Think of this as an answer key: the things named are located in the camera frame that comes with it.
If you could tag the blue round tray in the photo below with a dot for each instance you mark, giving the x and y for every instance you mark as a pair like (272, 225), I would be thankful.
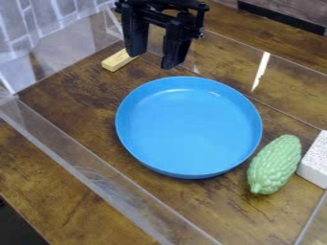
(188, 127)

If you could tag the yellow wooden block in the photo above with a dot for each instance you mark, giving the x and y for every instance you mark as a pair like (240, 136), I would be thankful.
(116, 61)

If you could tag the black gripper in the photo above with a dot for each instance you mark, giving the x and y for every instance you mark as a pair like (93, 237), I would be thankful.
(179, 16)

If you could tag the dark baseboard strip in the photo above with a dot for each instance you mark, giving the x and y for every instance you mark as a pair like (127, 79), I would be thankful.
(280, 17)

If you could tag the green bumpy gourd toy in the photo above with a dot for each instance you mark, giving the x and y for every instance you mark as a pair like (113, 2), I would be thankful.
(274, 164)

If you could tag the clear acrylic enclosure wall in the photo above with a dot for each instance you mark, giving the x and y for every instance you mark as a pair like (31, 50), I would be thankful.
(75, 182)

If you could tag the white speckled foam block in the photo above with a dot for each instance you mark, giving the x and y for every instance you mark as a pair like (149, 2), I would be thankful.
(312, 168)

